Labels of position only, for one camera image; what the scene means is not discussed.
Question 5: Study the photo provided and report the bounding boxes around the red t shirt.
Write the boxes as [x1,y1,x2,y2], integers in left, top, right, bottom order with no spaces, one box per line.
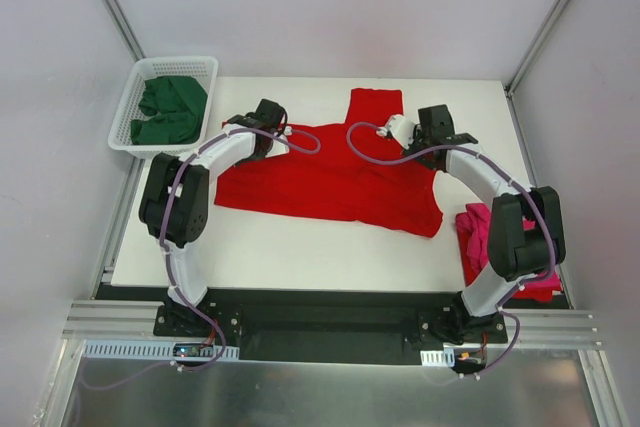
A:
[457,229,563,303]
[215,88,443,238]

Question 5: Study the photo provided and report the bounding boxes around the white plastic basket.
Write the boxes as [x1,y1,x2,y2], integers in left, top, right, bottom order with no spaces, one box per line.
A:
[108,56,219,159]

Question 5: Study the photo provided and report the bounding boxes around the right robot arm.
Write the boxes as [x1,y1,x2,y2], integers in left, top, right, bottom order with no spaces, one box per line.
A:
[387,105,566,345]

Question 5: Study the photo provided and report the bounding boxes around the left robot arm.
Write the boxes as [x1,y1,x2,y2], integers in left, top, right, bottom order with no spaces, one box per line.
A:
[138,99,288,337]

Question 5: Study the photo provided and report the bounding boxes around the green t shirt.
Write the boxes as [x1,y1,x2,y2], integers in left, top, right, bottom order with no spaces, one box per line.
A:
[130,76,207,145]

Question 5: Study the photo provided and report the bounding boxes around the folded pink t shirt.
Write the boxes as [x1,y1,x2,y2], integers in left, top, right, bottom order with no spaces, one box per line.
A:
[455,202,561,293]

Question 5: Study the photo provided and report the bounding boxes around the folded red t shirt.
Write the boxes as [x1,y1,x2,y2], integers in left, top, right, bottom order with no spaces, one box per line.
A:
[457,229,563,303]

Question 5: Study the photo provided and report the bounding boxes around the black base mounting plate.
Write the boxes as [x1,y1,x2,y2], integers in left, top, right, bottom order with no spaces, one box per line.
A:
[97,285,507,365]

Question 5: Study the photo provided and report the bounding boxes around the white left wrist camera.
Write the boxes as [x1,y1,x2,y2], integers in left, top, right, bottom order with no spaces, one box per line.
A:
[268,126,292,157]

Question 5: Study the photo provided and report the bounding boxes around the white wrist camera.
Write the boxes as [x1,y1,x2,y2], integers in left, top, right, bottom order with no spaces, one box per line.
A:
[268,126,292,157]
[375,114,416,148]

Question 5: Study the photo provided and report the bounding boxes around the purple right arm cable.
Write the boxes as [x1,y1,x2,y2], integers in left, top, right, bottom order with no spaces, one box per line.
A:
[347,120,559,388]

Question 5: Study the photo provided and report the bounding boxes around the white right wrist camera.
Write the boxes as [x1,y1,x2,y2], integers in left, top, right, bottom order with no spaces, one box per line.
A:
[375,114,416,148]

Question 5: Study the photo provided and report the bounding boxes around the right white cable duct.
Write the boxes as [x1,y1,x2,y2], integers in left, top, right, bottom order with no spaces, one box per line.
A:
[420,348,455,368]

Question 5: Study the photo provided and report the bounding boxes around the white cable duct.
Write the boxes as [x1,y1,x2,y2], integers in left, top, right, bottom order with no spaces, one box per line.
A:
[84,340,240,363]
[420,348,455,368]

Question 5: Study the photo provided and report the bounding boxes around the aluminium front rail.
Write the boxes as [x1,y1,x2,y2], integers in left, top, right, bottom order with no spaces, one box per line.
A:
[62,284,602,349]

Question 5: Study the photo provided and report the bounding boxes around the right aluminium frame post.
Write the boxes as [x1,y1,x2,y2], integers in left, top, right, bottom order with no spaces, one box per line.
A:
[505,0,573,99]

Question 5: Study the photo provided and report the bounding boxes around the left white cable duct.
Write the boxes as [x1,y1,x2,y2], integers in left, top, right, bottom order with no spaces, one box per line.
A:
[84,340,240,363]

